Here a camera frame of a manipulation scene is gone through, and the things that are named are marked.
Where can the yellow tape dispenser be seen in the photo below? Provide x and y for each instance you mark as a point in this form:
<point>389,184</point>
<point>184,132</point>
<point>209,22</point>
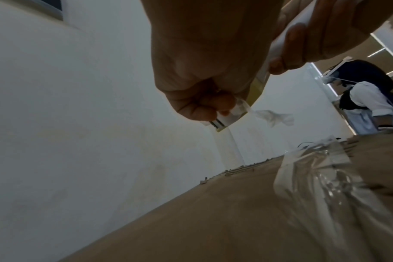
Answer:
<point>256,92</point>

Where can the clear tape strip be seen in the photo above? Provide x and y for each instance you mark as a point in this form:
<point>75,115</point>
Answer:
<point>322,184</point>

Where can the person's right hand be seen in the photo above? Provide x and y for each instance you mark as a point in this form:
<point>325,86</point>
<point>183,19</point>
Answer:
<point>345,23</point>

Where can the brown cardboard box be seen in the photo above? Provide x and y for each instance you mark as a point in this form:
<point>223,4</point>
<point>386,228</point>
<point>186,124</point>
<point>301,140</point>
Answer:
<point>199,225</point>

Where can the person's left hand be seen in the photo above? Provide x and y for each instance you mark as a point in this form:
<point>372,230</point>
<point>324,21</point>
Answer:
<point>209,51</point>

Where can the white headset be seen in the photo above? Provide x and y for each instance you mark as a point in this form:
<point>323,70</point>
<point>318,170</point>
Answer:
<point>332,73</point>

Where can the white ceiling light strip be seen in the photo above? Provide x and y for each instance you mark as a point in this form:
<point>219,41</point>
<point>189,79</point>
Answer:
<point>389,38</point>

